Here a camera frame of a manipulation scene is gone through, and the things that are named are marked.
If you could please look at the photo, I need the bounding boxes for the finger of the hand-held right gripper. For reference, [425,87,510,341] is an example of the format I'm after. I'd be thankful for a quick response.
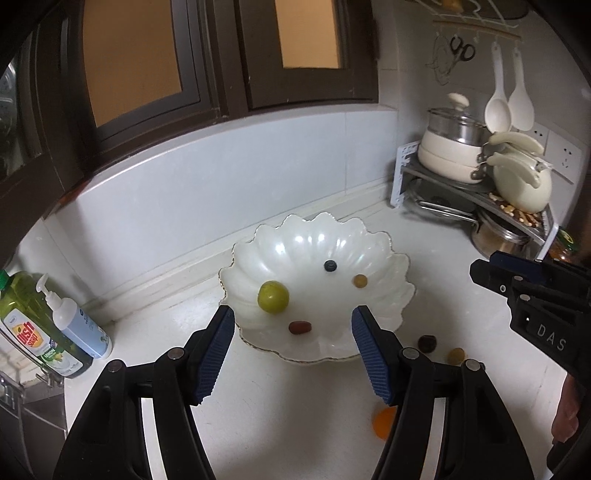
[489,250,555,282]
[469,260,525,298]

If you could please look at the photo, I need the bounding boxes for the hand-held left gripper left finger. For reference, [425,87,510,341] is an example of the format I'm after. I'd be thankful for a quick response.
[53,305,236,480]

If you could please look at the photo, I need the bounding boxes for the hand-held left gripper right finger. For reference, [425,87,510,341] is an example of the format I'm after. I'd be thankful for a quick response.
[351,305,539,480]

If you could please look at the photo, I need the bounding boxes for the small orange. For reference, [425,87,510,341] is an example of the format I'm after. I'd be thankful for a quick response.
[372,406,399,439]

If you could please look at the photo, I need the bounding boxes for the green tomato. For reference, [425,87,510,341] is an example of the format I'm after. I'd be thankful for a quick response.
[257,281,291,317]

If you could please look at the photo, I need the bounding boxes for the white scalloped bowl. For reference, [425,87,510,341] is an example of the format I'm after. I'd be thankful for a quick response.
[218,212,416,366]

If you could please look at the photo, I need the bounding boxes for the person's right hand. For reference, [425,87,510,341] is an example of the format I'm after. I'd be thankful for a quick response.
[551,374,583,441]

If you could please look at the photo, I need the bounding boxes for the red sauce glass jar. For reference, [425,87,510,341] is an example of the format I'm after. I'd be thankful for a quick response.
[549,228,580,261]

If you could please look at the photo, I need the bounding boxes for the wooden bead trivet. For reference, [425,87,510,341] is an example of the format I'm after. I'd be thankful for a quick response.
[487,191,541,227]

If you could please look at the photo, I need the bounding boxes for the glass pot lid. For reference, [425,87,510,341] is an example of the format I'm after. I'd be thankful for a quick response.
[411,196,478,224]

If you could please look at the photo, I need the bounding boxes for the cream kettle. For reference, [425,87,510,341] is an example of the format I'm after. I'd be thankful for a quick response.
[482,131,555,214]

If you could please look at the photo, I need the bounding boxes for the white power outlet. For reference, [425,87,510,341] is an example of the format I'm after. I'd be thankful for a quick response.
[547,134,583,183]
[526,124,551,153]

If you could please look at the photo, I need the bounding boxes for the cream saucepan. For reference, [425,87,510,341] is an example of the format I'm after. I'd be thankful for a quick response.
[418,129,485,184]

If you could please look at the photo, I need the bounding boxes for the grey corner shelf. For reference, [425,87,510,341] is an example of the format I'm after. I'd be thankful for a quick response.
[390,142,559,264]

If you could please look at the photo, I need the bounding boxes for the white pump bottle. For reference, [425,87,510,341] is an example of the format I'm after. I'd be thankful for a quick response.
[36,273,113,360]

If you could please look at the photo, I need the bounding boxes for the white soup ladle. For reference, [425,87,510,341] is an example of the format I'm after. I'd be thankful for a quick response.
[484,41,512,132]

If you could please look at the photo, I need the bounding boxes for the steel steamer pot with lid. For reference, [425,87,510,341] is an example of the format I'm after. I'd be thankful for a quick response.
[427,92,488,144]

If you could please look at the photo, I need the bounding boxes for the white rice paddle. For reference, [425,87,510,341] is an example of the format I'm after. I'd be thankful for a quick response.
[508,48,534,132]

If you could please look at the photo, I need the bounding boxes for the green dish soap bottle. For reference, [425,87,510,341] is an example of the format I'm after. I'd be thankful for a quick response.
[0,269,93,380]

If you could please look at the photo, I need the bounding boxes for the black scissors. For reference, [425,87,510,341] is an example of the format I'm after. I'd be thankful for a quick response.
[448,34,476,63]

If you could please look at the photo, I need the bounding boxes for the brown open window sash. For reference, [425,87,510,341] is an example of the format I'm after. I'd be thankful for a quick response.
[0,18,88,273]

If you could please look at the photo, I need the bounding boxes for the white wire wall rack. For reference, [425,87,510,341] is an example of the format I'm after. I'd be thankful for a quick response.
[431,0,529,42]

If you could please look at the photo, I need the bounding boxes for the brown window frame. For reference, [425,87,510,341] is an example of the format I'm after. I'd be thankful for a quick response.
[65,0,382,158]

